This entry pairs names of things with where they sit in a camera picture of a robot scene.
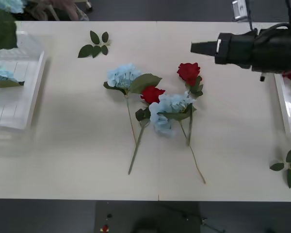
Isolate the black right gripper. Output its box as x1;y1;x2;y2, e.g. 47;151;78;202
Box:
191;31;255;68

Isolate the shallow white box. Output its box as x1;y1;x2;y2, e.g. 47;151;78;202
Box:
273;72;291;136
0;30;47;133

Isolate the dark robot torso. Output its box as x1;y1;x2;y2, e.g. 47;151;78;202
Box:
95;200;226;233

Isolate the pale grey right wrist camera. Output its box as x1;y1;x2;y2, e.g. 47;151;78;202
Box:
231;0;249;23

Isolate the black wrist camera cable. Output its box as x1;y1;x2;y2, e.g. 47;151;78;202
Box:
246;0;291;33

